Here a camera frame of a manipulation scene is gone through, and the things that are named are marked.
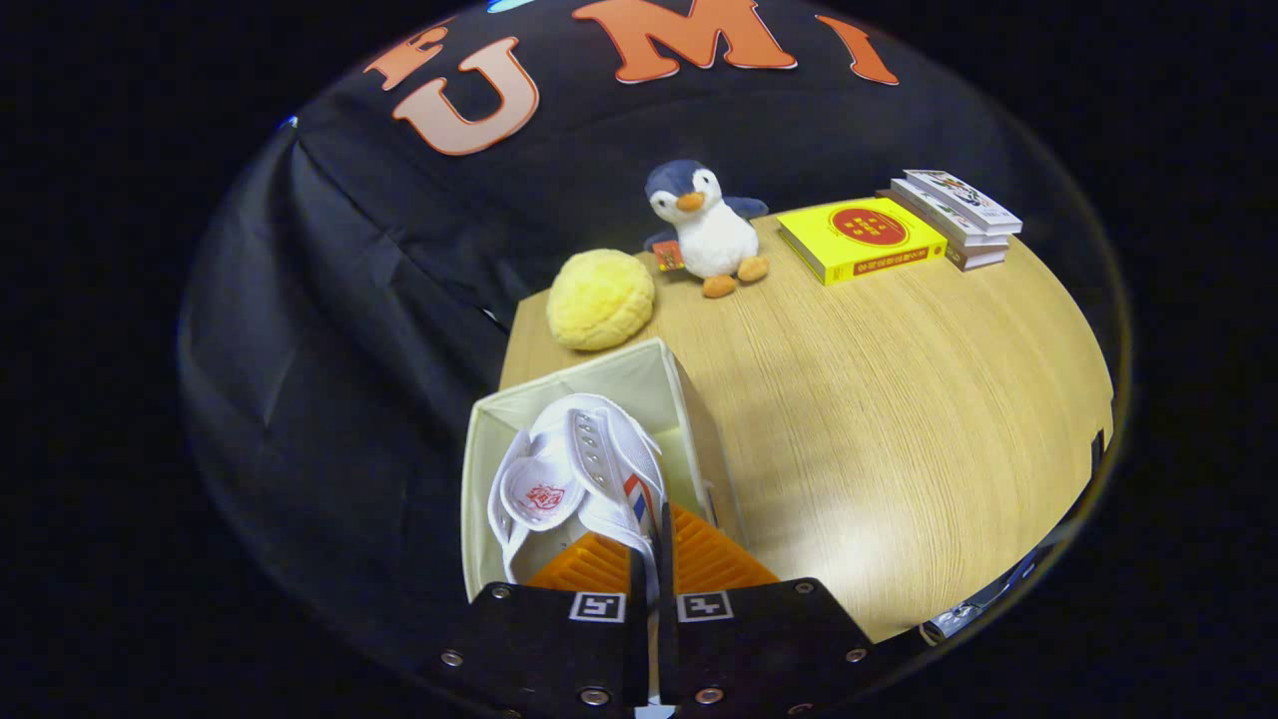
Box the brown covered book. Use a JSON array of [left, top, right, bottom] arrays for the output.
[[877, 188, 1009, 272]]

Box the yellow round plush cushion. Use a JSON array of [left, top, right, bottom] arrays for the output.
[[546, 249, 657, 352]]

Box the white illustrated cover book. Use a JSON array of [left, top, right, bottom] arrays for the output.
[[904, 170, 1023, 236]]

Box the white canvas shoe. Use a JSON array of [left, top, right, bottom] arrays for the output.
[[486, 392, 668, 600]]

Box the cream fabric storage box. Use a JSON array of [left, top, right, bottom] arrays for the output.
[[461, 338, 745, 605]]

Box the blue white penguin plush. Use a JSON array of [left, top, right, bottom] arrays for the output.
[[642, 160, 771, 300]]

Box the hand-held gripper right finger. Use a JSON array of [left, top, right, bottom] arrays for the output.
[[657, 502, 880, 719]]

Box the thin white book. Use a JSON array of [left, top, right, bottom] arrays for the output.
[[891, 178, 1011, 249]]

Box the black backdrop cloth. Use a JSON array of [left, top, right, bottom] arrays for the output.
[[178, 0, 1129, 680]]

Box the yellow book with red circle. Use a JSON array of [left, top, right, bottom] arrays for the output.
[[776, 197, 949, 287]]

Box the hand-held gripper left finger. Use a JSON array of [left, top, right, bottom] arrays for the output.
[[439, 502, 650, 719]]

